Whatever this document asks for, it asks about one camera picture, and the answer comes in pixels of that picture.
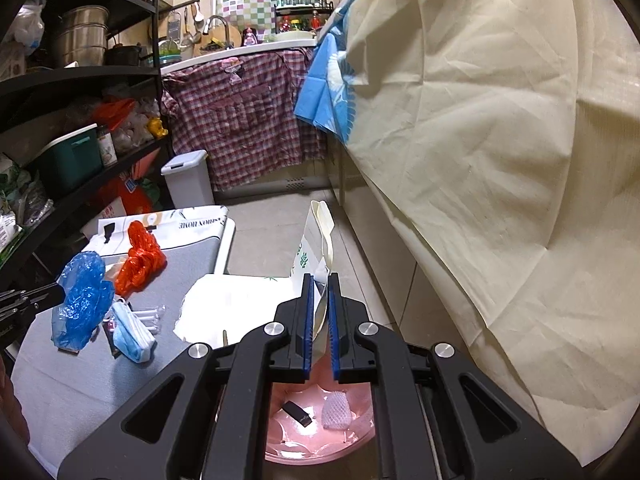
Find steel pot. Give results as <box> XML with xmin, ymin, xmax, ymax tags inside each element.
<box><xmin>52</xmin><ymin>5</ymin><xmax>110</xmax><ymax>67</ymax></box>

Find black pot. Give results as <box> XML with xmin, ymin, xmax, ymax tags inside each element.
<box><xmin>105</xmin><ymin>44</ymin><xmax>143</xmax><ymax>66</ymax></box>

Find white plastic bag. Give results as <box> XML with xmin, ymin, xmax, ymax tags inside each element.
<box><xmin>10</xmin><ymin>0</ymin><xmax>47</xmax><ymax>56</ymax></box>

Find clear bag of garlic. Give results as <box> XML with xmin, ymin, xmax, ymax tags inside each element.
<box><xmin>112</xmin><ymin>110</ymin><xmax>153</xmax><ymax>151</ymax></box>

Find white printed sheet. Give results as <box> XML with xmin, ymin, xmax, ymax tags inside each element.
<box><xmin>80</xmin><ymin>205</ymin><xmax>236</xmax><ymax>261</ymax></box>

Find white foam fruit net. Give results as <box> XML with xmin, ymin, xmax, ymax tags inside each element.
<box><xmin>320</xmin><ymin>390</ymin><xmax>358</xmax><ymax>431</ymax></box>

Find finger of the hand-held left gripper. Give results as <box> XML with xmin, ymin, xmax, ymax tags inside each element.
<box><xmin>15</xmin><ymin>282</ymin><xmax>68</xmax><ymax>312</ymax></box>

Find pink plastic basin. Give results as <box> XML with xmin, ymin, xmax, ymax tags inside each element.
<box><xmin>262</xmin><ymin>350</ymin><xmax>378</xmax><ymax>463</ymax></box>

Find stack of plastic packets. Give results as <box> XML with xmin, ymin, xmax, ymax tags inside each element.
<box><xmin>0</xmin><ymin>152</ymin><xmax>53</xmax><ymax>261</ymax></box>

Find clear plastic tubes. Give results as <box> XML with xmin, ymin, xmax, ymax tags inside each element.
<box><xmin>132</xmin><ymin>305</ymin><xmax>168</xmax><ymax>333</ymax></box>

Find small black block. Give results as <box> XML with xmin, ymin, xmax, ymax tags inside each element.
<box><xmin>281</xmin><ymin>400</ymin><xmax>317</xmax><ymax>428</ymax></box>

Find blue face mask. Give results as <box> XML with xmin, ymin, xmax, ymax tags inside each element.
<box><xmin>111</xmin><ymin>300</ymin><xmax>157</xmax><ymax>363</ymax></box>

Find white tote bag green print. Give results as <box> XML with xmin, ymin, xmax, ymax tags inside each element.
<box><xmin>172</xmin><ymin>200</ymin><xmax>336</xmax><ymax>361</ymax></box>

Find jar with dark lid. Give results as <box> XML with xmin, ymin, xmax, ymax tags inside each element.
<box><xmin>97</xmin><ymin>125</ymin><xmax>118</xmax><ymax>168</ymax></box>

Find orange cardboard box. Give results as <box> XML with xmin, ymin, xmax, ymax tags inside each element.
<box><xmin>97</xmin><ymin>162</ymin><xmax>161</xmax><ymax>221</ymax></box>

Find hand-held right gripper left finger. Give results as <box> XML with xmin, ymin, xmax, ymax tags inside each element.
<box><xmin>57</xmin><ymin>275</ymin><xmax>316</xmax><ymax>480</ymax></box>

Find cream cloth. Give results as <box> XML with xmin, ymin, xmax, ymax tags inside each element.
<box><xmin>320</xmin><ymin>0</ymin><xmax>640</xmax><ymax>466</ymax></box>

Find black sachet with red print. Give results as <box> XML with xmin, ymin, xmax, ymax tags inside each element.
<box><xmin>102</xmin><ymin>320</ymin><xmax>123</xmax><ymax>361</ymax></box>

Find green storage box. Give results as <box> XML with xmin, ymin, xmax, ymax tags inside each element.
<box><xmin>27</xmin><ymin>124</ymin><xmax>103</xmax><ymax>198</ymax></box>

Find blue plastic bag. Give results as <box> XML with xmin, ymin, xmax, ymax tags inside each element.
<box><xmin>50</xmin><ymin>251</ymin><xmax>117</xmax><ymax>353</ymax></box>

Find chrome faucet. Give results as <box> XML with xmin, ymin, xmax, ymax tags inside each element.
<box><xmin>202</xmin><ymin>15</ymin><xmax>233</xmax><ymax>48</ymax></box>

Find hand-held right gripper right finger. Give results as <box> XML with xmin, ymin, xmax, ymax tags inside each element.
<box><xmin>329</xmin><ymin>273</ymin><xmax>584</xmax><ymax>480</ymax></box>

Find black spice rack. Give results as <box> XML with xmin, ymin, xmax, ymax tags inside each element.
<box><xmin>273</xmin><ymin>0</ymin><xmax>335</xmax><ymax>36</ymax></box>

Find black shelf rack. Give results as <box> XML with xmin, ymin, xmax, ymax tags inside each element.
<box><xmin>0</xmin><ymin>0</ymin><xmax>176</xmax><ymax>286</ymax></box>

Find blue cloth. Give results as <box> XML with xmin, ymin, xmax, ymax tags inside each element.
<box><xmin>293</xmin><ymin>0</ymin><xmax>371</xmax><ymax>143</ymax></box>

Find red plastic bag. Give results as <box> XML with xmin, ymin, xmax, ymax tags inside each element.
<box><xmin>114</xmin><ymin>220</ymin><xmax>167</xmax><ymax>297</ymax></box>

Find plaid cloth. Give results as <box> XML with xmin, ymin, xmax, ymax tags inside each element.
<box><xmin>162</xmin><ymin>47</ymin><xmax>331</xmax><ymax>192</ymax></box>

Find red bag on shelf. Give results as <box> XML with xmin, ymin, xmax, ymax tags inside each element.
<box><xmin>92</xmin><ymin>97</ymin><xmax>137</xmax><ymax>131</ymax></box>

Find grey table cover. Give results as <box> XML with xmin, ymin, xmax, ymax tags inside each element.
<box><xmin>10</xmin><ymin>232</ymin><xmax>236</xmax><ymax>480</ymax></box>

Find white lidded bin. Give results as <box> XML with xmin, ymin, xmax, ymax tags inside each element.
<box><xmin>161</xmin><ymin>150</ymin><xmax>215</xmax><ymax>208</ymax></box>

